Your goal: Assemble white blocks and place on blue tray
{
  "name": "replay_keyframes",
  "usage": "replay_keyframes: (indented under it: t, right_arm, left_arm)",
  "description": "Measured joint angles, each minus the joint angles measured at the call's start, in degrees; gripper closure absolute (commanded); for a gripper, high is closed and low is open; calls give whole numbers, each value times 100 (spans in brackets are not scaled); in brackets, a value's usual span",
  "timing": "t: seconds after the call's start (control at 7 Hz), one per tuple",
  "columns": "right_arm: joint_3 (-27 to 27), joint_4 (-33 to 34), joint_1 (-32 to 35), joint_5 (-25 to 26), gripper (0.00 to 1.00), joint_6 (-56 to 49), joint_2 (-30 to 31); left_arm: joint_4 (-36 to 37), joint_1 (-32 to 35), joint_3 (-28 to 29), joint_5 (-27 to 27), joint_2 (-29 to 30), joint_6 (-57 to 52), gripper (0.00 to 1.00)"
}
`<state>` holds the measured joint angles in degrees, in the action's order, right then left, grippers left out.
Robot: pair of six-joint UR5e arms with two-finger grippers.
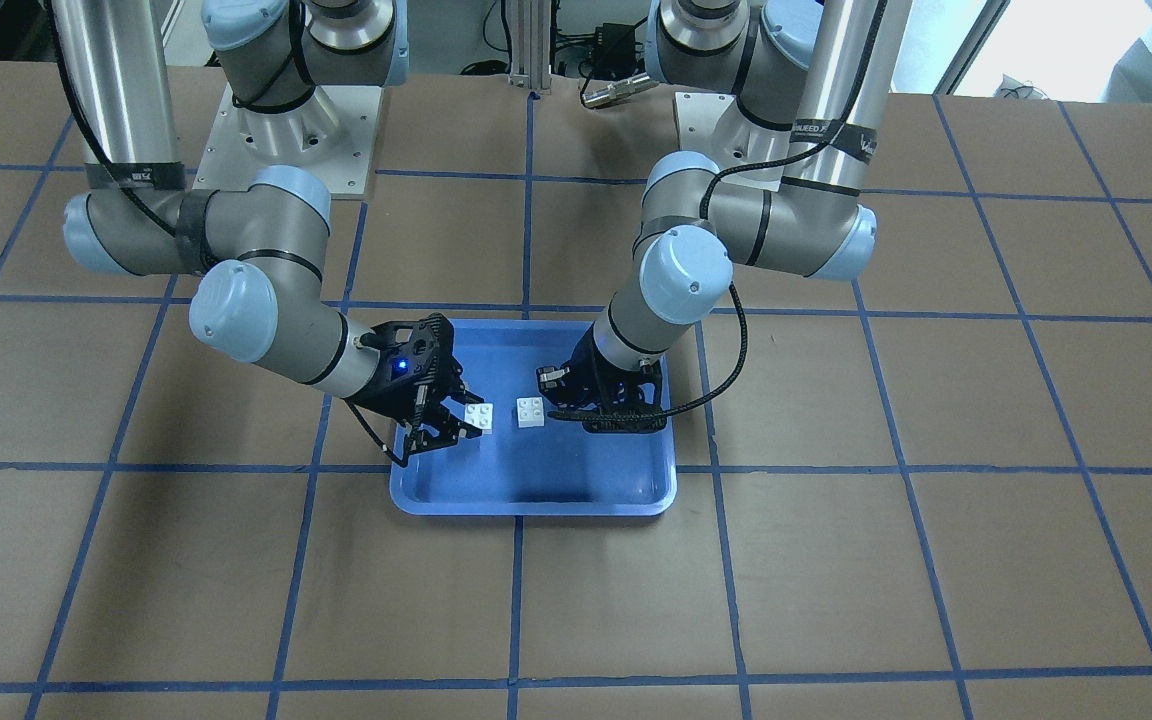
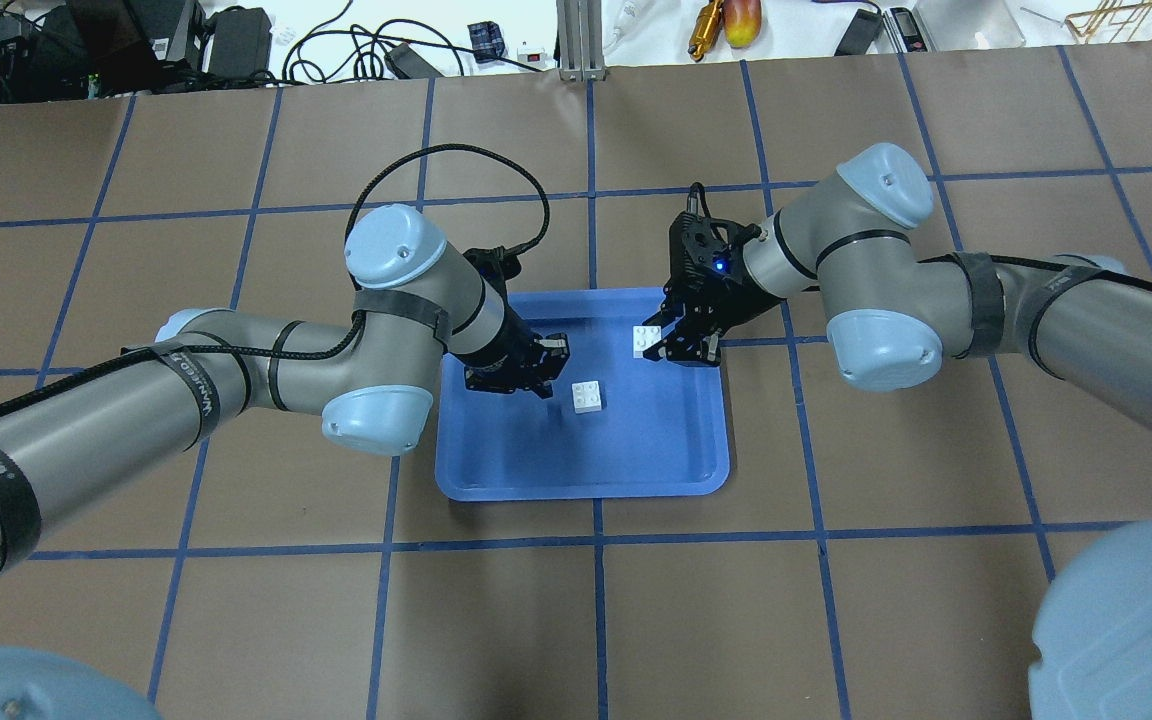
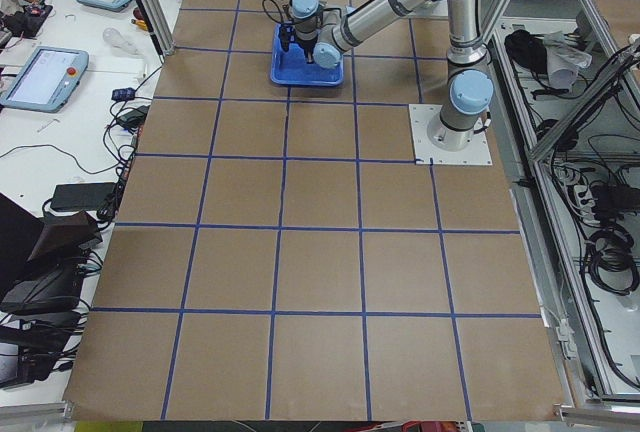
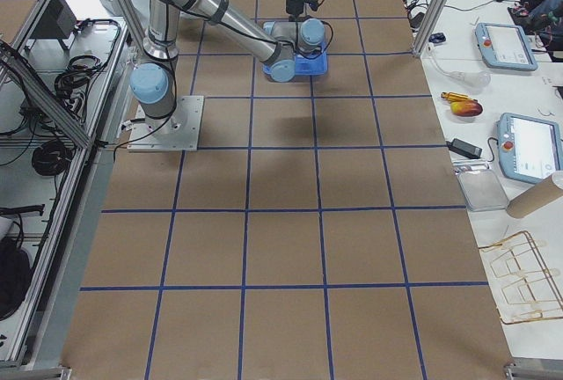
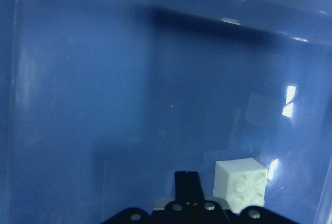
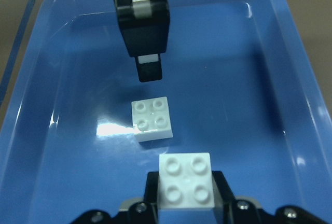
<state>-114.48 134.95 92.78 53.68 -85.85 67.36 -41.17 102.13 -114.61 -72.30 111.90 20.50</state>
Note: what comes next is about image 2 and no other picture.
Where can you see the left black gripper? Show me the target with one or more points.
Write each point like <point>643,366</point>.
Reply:
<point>509,352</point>

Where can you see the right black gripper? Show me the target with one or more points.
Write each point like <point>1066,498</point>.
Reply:
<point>719,293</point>

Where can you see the white block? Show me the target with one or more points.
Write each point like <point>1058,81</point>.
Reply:
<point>643,337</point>
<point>587,397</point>

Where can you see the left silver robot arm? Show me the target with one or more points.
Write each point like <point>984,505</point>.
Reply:
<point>372,383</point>

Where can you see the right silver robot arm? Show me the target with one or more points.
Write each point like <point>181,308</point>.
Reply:
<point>893,319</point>

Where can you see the blue plastic tray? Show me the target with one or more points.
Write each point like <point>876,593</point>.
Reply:
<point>663,431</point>

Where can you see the red yellow mango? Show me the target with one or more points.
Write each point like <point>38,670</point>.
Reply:
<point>742,22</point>

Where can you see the blue black small device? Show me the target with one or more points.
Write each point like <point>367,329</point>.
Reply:
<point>486,42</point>

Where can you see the black power adapter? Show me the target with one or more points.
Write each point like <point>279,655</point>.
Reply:
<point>861,32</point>

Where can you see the black power brick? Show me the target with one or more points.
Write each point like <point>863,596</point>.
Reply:
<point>240,40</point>

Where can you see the aluminium frame post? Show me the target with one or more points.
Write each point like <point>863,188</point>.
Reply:
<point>580,54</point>

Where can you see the gold wire rack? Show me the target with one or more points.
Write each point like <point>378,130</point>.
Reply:
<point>1112,22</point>

